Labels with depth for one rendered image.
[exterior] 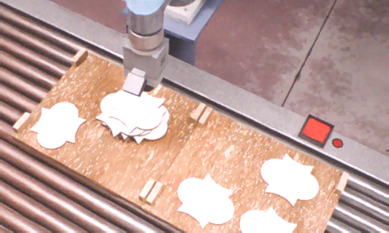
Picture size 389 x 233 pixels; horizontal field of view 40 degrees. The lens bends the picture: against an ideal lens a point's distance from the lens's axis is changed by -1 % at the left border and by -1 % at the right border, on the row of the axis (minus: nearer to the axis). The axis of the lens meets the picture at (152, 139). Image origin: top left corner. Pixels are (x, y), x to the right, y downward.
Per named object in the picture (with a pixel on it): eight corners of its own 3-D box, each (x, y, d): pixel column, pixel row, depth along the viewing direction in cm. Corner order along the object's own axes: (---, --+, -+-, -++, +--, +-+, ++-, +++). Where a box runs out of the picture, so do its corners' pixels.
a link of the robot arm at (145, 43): (154, 42, 110) (118, 29, 112) (154, 56, 114) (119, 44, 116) (169, 17, 114) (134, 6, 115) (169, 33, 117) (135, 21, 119)
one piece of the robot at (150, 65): (107, 49, 111) (112, 97, 125) (147, 64, 109) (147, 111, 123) (133, 12, 117) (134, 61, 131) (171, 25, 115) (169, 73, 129)
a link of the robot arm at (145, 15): (173, -26, 105) (154, 2, 100) (172, 15, 114) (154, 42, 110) (137, -37, 106) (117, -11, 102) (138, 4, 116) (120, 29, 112)
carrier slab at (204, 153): (208, 111, 151) (208, 108, 149) (347, 177, 139) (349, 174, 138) (142, 210, 134) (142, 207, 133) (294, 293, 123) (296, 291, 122)
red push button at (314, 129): (308, 120, 150) (310, 117, 148) (329, 129, 148) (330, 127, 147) (301, 135, 147) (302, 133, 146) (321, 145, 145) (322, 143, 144)
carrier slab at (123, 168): (85, 53, 162) (85, 50, 160) (207, 111, 151) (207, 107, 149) (12, 138, 146) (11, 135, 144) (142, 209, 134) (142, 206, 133)
